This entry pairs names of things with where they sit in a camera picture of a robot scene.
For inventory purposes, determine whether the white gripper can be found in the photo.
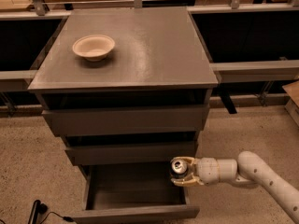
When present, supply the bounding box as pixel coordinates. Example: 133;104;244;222
171;157;220;187

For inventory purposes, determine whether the blue pepsi can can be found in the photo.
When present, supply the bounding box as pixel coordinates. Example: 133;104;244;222
170;159;188;179

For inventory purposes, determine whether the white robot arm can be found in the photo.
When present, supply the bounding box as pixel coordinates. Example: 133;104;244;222
170;151;299;224

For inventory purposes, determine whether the grey middle drawer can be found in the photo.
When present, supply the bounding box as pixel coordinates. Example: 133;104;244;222
65;141;197;165

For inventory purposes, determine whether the grey top drawer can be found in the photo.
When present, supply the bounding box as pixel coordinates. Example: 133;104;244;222
42;105;209;136

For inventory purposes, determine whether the grey open bottom drawer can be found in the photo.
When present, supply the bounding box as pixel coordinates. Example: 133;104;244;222
73;162;199;224

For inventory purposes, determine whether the grey drawer cabinet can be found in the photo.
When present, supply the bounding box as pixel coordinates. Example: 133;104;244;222
29;7;218;176

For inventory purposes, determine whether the wooden board at right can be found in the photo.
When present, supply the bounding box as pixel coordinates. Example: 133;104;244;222
283;81;299;106

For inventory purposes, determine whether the beige paper bowl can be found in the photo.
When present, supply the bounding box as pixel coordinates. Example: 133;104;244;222
72;35;115;62

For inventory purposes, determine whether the grey metal railing frame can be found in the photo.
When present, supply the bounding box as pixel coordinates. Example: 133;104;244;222
1;0;298;109

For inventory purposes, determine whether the black power adapter with cable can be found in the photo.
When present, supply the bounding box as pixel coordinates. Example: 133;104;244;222
27;200;74;224

